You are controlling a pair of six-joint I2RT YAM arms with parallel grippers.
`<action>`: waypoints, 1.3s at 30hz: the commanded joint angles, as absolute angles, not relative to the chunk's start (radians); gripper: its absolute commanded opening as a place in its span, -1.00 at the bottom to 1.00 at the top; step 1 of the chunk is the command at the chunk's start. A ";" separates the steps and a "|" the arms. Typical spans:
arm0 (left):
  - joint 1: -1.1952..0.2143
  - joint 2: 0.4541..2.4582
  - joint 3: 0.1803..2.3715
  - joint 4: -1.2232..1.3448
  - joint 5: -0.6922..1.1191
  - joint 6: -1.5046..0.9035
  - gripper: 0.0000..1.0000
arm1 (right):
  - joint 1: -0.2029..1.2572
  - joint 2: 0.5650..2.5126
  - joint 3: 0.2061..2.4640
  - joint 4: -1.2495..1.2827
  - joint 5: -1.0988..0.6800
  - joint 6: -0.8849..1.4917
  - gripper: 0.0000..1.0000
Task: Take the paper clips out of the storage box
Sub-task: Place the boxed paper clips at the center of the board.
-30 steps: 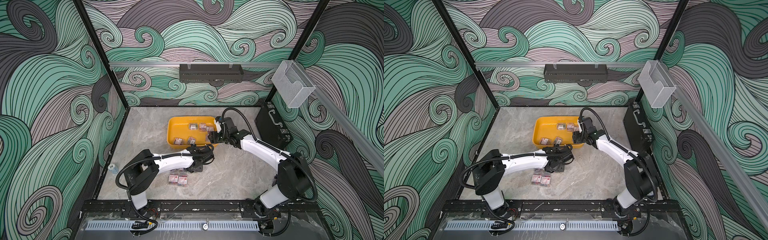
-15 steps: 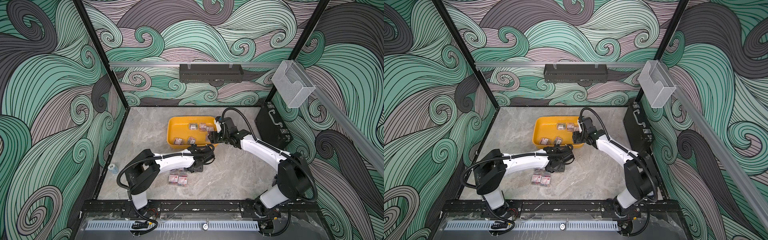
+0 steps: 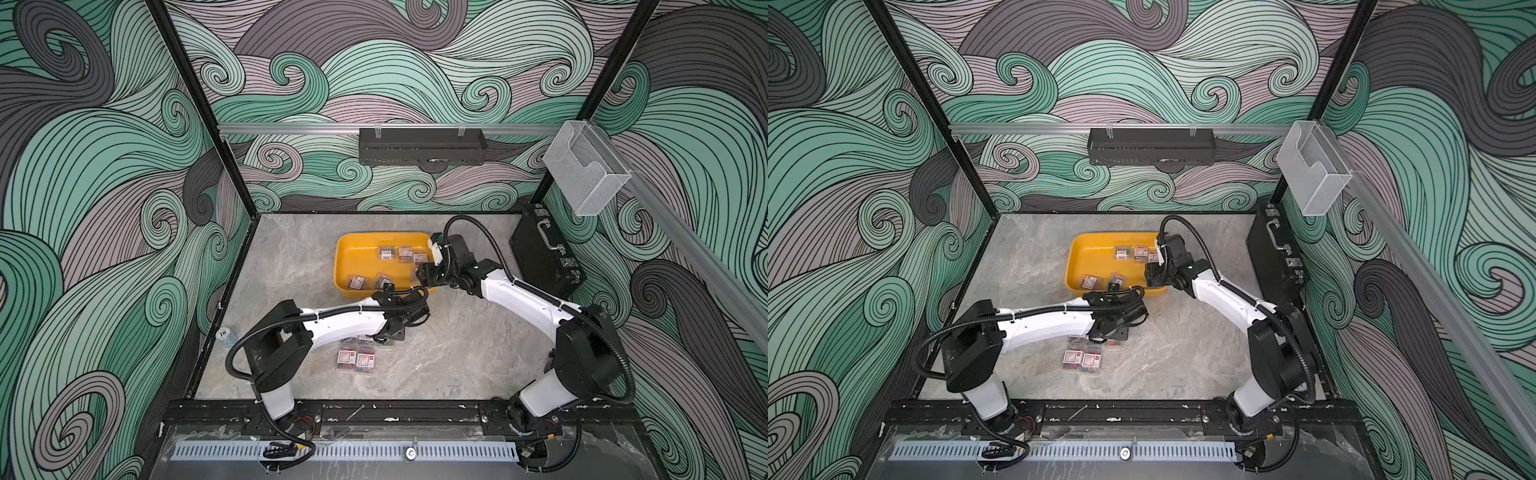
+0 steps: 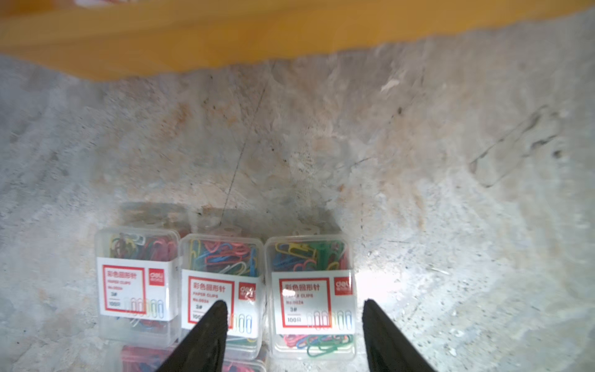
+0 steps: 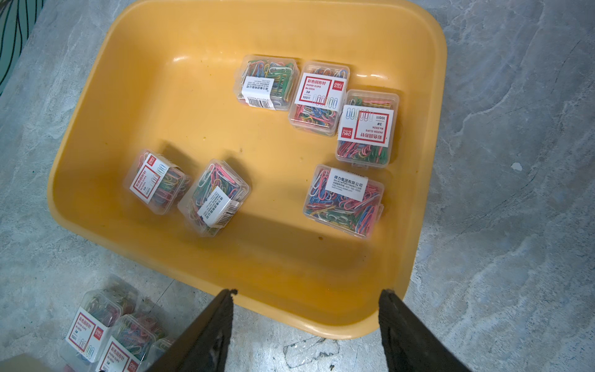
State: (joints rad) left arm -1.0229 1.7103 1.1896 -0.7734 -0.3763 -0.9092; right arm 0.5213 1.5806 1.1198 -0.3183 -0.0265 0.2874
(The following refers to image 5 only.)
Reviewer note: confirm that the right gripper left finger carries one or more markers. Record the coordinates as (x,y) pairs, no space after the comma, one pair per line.
(204,345)

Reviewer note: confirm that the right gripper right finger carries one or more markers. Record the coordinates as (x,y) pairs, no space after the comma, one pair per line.
(408,343)

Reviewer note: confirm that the paper clip box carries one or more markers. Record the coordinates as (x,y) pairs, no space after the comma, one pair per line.
(89,331)
(157,182)
(345,201)
(130,341)
(319,97)
(156,351)
(266,82)

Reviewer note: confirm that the yellow plastic storage tray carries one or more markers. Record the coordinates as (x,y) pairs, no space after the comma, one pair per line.
(163,81)

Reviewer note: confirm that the paper clip box edge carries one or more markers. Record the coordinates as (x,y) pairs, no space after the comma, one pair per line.
(366,128)

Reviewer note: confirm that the paper clip box barcode side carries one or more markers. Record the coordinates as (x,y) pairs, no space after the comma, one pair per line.
(212,201)

